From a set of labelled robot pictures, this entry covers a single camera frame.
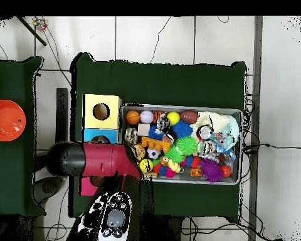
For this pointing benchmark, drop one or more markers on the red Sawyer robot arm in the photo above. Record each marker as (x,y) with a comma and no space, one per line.
(102,158)

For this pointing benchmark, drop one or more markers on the wooden box with three holes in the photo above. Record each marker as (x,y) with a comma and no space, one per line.
(100,120)

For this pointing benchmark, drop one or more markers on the silver mesh bin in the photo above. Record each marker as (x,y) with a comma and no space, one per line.
(190,179)

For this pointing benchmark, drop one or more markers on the orange toy building block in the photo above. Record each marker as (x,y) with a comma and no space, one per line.
(153,143)

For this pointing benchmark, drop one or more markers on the white toy baseball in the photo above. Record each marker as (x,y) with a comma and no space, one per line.
(147,117)

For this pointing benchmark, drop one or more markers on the orange toy basketball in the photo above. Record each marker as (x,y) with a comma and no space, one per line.
(133,117)

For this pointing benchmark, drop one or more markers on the smooth yellow ball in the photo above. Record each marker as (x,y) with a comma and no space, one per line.
(173,118)

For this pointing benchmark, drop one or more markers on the blue koosh ball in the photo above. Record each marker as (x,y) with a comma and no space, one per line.
(182,129)

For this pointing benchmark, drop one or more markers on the yellow tennis ball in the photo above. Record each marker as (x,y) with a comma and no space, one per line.
(146,166)

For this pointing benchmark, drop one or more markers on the brown toy football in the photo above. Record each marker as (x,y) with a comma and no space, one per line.
(189,117)

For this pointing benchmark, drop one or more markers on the dark green tablecloth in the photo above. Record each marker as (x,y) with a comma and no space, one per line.
(153,82)
(12,175)

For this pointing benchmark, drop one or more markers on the purple spiky ball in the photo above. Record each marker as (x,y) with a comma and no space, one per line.
(210,170)

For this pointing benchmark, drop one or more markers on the small orange-red ball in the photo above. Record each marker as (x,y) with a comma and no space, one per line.
(225,171)

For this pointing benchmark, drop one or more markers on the orange plastic bowl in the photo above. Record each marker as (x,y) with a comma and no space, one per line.
(6,120)

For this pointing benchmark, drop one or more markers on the black rod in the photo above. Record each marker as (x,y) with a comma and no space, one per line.
(31,30)

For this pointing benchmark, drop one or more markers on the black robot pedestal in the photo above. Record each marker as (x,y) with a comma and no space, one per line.
(165,229)

